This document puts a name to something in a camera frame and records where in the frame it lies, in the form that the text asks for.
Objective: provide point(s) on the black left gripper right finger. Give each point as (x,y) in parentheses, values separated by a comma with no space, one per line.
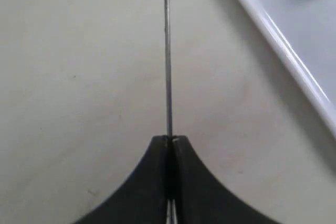
(201,198)

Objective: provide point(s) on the thin metal skewer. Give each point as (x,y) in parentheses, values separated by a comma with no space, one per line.
(171,190)

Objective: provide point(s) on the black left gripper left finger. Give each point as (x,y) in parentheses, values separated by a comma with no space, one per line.
(142,197)

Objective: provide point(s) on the white rectangular plastic tray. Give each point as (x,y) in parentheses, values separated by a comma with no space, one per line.
(302,33)

